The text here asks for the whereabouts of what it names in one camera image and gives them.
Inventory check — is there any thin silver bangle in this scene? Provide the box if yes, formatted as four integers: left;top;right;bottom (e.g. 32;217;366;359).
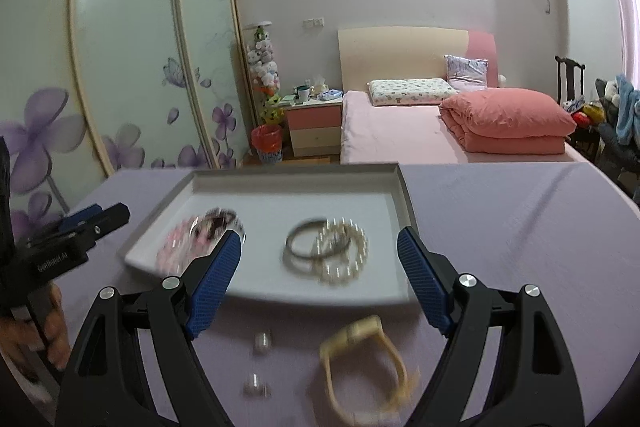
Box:
192;209;247;244

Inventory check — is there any yellow wristwatch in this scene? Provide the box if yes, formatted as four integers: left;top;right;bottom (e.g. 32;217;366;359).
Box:
319;314;410;427

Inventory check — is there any floral sliding door wardrobe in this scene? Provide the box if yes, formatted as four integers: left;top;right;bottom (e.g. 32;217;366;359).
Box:
0;0;252;233

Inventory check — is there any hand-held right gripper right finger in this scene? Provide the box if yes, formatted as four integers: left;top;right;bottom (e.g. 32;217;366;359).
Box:
397;227;586;427

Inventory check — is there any red wastebasket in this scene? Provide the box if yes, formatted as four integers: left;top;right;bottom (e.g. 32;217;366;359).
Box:
250;124;284;166

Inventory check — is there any clear tube of plush toys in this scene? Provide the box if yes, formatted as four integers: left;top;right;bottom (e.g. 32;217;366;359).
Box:
244;22;282;128

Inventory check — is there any cream and pink headboard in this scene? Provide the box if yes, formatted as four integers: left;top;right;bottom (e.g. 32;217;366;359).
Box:
338;27;499;94

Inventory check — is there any pink and cream nightstand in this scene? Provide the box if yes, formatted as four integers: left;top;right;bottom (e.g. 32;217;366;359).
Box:
284;97;344;158

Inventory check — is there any white patterned pillow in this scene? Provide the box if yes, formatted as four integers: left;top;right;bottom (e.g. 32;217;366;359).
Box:
367;78;459;107

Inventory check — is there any grey plush garment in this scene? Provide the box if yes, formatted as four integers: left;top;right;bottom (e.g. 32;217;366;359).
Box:
595;78;621;128

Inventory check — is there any purple bed sheet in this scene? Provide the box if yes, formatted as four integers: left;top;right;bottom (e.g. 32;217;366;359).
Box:
10;162;640;427

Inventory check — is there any grey shallow tray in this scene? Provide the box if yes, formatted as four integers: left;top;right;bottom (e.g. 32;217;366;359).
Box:
118;163;418;307

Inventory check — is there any pink bead bracelet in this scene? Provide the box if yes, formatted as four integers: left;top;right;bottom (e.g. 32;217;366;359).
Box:
155;219;211;275

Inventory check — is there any silver cuff bracelet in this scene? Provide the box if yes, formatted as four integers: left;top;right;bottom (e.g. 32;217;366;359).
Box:
281;217;352;276

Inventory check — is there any pink bed mattress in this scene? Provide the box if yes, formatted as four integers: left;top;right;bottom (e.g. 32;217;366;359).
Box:
340;90;593;166

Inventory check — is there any dark wooden chair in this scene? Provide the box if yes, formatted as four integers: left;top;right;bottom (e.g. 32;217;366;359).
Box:
554;55;603;160

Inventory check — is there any white pearl bracelet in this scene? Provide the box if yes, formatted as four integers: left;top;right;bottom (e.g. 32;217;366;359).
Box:
314;216;369;288

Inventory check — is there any folded pink quilt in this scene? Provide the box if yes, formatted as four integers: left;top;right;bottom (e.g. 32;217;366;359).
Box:
438;88;577;156

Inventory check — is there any person's left hand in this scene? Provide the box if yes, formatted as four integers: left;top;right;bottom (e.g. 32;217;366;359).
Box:
0;283;72;370

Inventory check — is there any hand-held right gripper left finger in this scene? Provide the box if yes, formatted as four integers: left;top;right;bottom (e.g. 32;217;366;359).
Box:
55;229;243;427

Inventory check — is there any purple floral pillow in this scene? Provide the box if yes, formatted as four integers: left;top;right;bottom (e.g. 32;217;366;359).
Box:
444;54;490;88

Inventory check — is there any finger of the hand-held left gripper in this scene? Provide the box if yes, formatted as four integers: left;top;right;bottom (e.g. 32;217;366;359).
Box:
75;203;132;253
56;204;105;235

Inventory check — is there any red and yellow toy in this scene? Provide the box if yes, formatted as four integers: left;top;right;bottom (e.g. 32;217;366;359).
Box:
570;104;608;128

